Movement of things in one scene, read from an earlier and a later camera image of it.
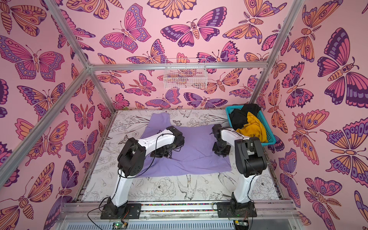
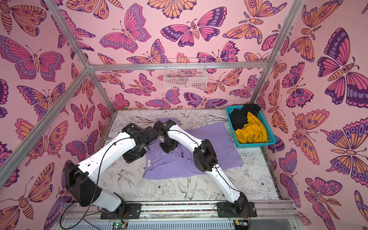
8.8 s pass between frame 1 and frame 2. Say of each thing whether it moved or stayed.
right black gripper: moved
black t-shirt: stayed
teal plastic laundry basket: stayed
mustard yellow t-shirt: stayed
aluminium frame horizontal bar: stayed
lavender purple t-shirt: moved
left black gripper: moved
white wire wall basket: stayed
